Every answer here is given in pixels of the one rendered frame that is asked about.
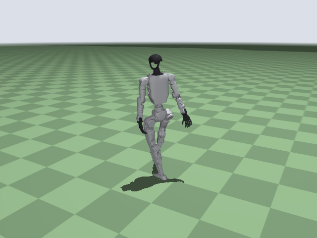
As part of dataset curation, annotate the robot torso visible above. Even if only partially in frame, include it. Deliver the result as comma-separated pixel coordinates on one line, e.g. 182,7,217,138
147,70,169,122

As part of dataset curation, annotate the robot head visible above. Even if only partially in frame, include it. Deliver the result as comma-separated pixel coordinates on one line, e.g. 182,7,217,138
149,54,163,76

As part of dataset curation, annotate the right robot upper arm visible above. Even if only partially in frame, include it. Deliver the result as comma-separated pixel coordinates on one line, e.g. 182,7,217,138
167,73,180,98

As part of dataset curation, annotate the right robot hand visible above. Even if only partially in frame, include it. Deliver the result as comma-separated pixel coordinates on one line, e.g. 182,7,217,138
182,109,192,127

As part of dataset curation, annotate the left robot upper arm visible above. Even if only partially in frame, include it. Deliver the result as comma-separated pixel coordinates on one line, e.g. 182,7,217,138
139,76,149,104

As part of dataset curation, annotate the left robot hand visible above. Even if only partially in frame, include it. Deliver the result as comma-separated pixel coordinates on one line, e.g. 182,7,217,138
137,117,147,134

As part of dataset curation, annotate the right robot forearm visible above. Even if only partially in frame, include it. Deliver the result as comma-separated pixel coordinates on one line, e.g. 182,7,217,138
175,95,185,114

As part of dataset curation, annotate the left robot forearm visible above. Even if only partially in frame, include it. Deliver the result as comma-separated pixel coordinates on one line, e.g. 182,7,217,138
136,97,144,121

